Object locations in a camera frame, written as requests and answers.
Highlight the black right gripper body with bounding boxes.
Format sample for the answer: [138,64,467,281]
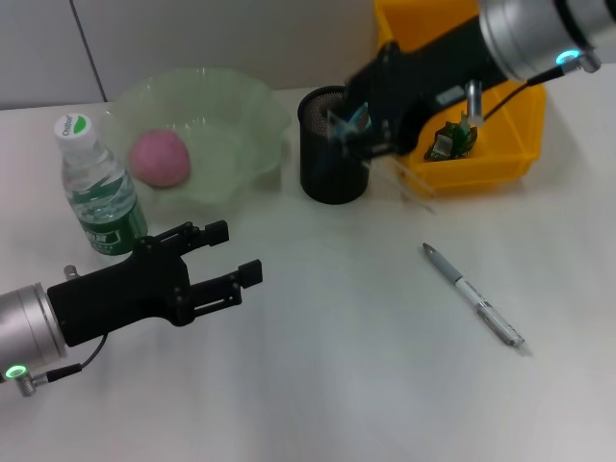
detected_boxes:
[370,13,512,158]

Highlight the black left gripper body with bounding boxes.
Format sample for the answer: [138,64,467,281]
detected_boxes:
[46,238,193,348]

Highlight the blue scissors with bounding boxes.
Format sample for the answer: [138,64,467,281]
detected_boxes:
[312,103,372,179]

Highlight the clear plastic ruler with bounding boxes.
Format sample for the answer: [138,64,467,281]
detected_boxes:
[326,109,440,217]

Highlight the green plastic wrapper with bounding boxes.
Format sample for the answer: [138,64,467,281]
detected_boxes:
[423,111,480,163]

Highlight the clear green-label water bottle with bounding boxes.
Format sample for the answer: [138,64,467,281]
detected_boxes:
[53,113,151,259]

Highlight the pink peach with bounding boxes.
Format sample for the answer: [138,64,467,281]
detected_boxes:
[127,128,192,189]

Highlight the grey clear ballpoint pen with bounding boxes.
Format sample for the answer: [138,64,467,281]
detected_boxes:
[421,243,530,356]

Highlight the black mesh pen holder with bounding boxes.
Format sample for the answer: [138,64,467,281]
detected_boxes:
[296,85,374,205]

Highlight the translucent green fruit bowl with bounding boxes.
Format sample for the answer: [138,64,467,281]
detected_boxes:
[98,66,294,213]

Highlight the yellow plastic bin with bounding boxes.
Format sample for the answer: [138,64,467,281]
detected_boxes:
[373,0,548,194]

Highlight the left arm grey cable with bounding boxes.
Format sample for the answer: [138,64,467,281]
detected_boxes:
[28,334,110,386]

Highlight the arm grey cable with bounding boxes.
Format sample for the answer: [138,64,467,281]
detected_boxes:
[28,334,110,386]
[464,47,603,129]

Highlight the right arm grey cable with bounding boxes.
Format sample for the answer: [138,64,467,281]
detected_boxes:
[464,47,603,129]

